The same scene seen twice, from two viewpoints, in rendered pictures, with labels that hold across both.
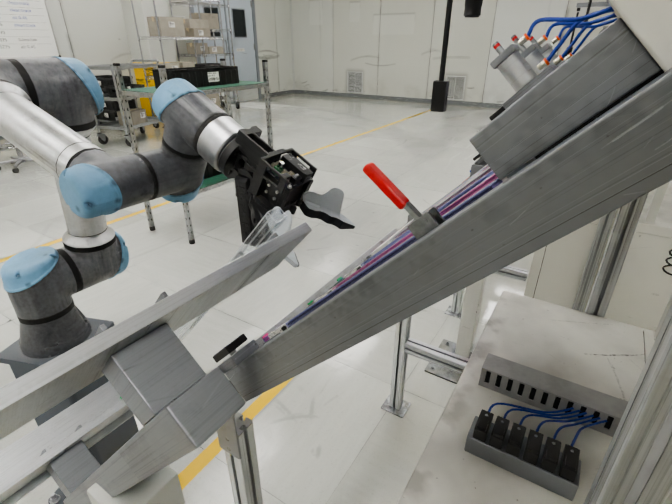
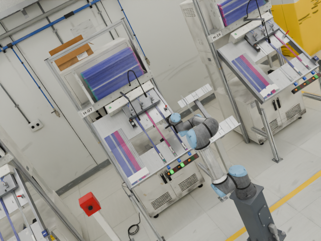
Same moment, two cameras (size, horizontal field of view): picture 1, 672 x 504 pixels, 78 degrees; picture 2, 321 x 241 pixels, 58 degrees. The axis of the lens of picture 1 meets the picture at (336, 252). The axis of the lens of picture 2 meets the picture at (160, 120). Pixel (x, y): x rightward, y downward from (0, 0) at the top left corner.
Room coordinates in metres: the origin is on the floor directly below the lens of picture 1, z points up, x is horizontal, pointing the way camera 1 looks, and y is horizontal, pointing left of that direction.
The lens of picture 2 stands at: (2.14, 1.65, 2.11)
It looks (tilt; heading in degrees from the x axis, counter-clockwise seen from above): 25 degrees down; 227
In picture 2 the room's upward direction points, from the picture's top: 27 degrees counter-clockwise
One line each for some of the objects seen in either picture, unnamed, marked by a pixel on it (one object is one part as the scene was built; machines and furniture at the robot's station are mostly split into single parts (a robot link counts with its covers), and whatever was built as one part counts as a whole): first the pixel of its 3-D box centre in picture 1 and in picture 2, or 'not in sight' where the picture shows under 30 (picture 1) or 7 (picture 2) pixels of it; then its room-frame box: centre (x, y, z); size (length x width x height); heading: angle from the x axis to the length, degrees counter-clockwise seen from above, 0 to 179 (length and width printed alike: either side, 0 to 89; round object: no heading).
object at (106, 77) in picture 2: not in sight; (112, 73); (0.50, -0.41, 1.52); 0.51 x 0.13 x 0.27; 148
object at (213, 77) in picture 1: (198, 76); not in sight; (3.01, 0.92, 1.01); 0.57 x 0.17 x 0.11; 148
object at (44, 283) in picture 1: (39, 280); (238, 175); (0.84, 0.70, 0.72); 0.13 x 0.12 x 0.14; 146
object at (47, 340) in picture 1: (51, 322); (243, 187); (0.84, 0.70, 0.60); 0.15 x 0.15 x 0.10
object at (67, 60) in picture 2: not in sight; (81, 47); (0.43, -0.72, 1.82); 0.68 x 0.30 x 0.20; 148
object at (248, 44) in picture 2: not in sight; (262, 81); (-0.66, 0.39, 0.65); 1.01 x 0.73 x 1.29; 58
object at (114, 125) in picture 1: (130, 101); not in sight; (5.84, 2.75, 0.50); 0.90 x 0.54 x 1.00; 162
